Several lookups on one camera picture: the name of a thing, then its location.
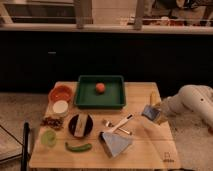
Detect blue sponge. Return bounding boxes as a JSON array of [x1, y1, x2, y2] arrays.
[[142, 105, 160, 121]]

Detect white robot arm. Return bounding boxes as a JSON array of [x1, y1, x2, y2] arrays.
[[155, 85, 213, 129]]

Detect green plastic tray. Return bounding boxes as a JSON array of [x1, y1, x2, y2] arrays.
[[74, 75, 126, 109]]

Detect red tomato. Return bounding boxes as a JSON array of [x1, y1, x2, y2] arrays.
[[95, 83, 106, 94]]

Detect tan wooden block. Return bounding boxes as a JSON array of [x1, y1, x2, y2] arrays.
[[74, 114, 88, 138]]

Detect green chili pepper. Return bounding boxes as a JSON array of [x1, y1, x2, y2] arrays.
[[65, 142, 92, 152]]

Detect dark round plate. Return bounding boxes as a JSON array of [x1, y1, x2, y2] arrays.
[[68, 114, 93, 138]]

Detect white round cup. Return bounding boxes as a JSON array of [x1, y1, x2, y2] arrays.
[[52, 100, 68, 117]]

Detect orange bowl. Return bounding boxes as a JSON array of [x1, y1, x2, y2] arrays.
[[48, 85, 72, 102]]

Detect light green cup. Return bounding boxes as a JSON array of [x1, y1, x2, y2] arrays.
[[41, 130, 56, 147]]

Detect black chair frame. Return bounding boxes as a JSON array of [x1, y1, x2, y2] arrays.
[[21, 122, 30, 171]]

